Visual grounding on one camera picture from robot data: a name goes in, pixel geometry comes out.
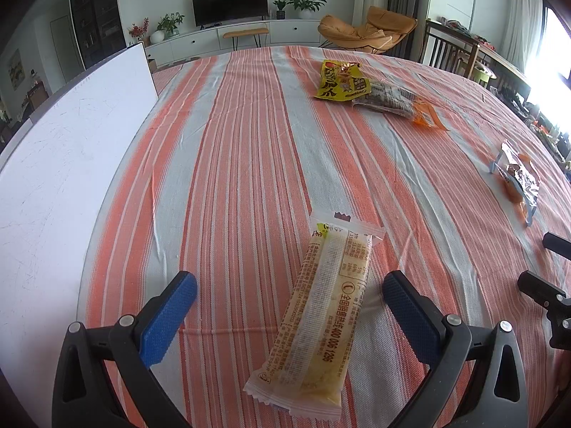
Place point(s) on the long cream biscuit pack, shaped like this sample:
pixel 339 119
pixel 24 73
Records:
pixel 305 371

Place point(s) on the orange blue chicken leg pack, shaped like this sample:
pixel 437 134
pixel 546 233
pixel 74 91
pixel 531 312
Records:
pixel 520 179

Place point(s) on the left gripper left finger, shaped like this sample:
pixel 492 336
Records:
pixel 83 394

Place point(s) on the white round vase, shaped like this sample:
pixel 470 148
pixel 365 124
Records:
pixel 157 37

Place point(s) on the wooden bench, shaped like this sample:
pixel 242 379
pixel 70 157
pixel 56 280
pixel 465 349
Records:
pixel 254 33

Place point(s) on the dark wooden dining chair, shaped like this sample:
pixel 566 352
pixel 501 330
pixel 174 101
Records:
pixel 448 49

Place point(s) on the striped orange tablecloth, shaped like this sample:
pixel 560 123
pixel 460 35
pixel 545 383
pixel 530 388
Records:
pixel 221 180

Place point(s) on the white cardboard box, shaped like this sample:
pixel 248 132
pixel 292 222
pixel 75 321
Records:
pixel 55 174

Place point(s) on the orange lounge chair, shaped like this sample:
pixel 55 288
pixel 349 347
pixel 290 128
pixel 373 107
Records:
pixel 382 31

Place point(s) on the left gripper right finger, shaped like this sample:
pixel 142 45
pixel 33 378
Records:
pixel 496 393

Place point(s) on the small potted plant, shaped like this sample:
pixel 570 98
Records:
pixel 280 8

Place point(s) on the green plant by vase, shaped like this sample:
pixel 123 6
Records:
pixel 169 24

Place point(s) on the small yellow snack bag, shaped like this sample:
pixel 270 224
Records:
pixel 342 82

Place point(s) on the orange dried meat bag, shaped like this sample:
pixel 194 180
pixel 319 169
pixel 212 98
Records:
pixel 391 99

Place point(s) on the black flat television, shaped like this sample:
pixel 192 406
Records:
pixel 208 12

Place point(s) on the large green potted plant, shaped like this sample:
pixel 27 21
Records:
pixel 307 8

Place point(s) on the white tv cabinet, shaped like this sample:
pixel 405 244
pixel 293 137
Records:
pixel 209 41

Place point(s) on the black display cabinet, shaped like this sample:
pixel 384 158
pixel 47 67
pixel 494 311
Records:
pixel 98 29

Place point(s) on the red flower vase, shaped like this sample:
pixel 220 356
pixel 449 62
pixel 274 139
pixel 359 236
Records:
pixel 138 32

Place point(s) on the framed wall painting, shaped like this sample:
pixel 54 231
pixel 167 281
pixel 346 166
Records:
pixel 16 70

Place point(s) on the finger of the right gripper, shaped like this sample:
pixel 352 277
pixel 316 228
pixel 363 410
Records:
pixel 554 301
pixel 557 245

